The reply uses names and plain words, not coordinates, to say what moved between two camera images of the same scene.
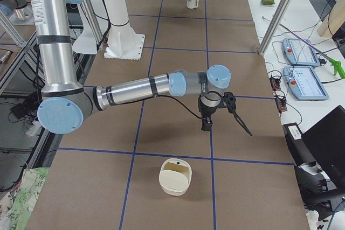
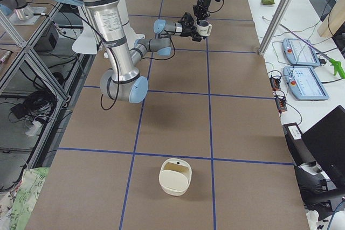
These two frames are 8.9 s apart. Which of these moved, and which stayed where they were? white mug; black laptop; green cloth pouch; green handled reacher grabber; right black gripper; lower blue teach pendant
Moved: right black gripper; white mug
Stayed: green cloth pouch; black laptop; green handled reacher grabber; lower blue teach pendant
